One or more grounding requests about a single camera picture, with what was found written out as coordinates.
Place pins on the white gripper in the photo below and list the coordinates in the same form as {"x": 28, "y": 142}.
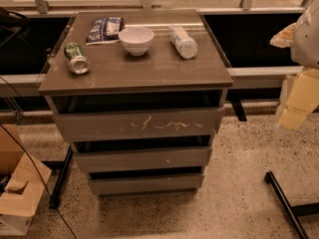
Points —
{"x": 306, "y": 39}

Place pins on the grey top drawer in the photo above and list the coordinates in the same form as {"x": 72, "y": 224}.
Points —
{"x": 138, "y": 124}

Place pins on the grey drawer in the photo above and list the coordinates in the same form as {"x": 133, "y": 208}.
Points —
{"x": 142, "y": 159}
{"x": 138, "y": 124}
{"x": 146, "y": 184}

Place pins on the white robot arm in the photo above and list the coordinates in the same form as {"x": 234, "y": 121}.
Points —
{"x": 304, "y": 50}

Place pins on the grey middle drawer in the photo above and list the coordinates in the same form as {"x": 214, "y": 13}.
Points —
{"x": 142, "y": 159}

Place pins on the grey drawer cabinet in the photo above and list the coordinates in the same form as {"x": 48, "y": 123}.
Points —
{"x": 161, "y": 79}

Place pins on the grey bottom drawer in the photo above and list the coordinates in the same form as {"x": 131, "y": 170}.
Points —
{"x": 146, "y": 184}

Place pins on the clear plastic bottle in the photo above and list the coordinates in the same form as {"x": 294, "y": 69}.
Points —
{"x": 183, "y": 42}

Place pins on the black stand leg right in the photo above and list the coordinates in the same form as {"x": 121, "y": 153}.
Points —
{"x": 293, "y": 212}

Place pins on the white ceramic bowl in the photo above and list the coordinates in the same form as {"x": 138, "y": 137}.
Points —
{"x": 136, "y": 40}

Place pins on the blue white snack bag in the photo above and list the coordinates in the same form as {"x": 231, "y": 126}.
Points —
{"x": 105, "y": 30}

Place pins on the green soda can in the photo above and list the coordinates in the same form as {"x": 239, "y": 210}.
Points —
{"x": 77, "y": 61}

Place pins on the black table leg left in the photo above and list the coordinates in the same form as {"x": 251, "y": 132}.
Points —
{"x": 62, "y": 167}

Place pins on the black chair left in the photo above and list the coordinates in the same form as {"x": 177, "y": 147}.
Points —
{"x": 12, "y": 25}

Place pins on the cardboard box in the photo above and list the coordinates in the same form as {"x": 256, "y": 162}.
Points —
{"x": 23, "y": 180}

